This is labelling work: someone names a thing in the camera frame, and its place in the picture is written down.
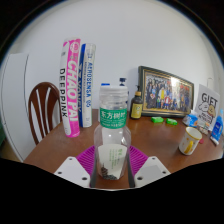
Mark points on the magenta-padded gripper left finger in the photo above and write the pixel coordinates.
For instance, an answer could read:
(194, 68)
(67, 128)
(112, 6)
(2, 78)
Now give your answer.
(71, 168)

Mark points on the blue tissue pack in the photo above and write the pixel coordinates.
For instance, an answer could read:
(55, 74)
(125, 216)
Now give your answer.
(192, 120)

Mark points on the brown wooden chair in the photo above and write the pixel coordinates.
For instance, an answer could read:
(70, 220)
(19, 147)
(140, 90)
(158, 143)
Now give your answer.
(33, 110)

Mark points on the white paper gift bag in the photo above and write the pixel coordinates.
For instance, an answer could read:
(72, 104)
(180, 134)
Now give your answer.
(208, 105)

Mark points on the white flat panel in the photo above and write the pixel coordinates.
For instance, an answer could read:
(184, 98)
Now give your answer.
(13, 106)

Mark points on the flat round red coaster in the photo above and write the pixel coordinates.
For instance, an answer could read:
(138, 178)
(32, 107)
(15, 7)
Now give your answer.
(201, 141)

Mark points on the framed group photo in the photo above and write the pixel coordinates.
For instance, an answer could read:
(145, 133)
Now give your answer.
(165, 92)

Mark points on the amber pump bottle yellow label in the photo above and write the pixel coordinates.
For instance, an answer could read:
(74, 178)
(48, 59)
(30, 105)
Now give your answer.
(136, 108)

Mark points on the pink shuttlecock tube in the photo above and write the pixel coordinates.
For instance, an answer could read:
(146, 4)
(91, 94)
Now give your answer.
(70, 86)

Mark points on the clear green-labelled drink bottle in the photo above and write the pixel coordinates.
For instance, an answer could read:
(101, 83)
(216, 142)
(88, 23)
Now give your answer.
(112, 133)

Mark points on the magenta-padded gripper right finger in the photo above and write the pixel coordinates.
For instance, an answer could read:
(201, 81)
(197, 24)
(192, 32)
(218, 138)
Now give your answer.
(151, 168)

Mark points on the blue detergent bottle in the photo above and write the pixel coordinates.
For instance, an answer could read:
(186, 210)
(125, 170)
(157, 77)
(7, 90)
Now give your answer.
(218, 128)

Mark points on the dark blue pump bottle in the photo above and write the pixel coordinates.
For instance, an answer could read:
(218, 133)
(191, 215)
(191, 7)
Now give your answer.
(123, 81)

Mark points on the green soap pack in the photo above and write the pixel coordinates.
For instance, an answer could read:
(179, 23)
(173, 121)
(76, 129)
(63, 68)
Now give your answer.
(157, 119)
(172, 121)

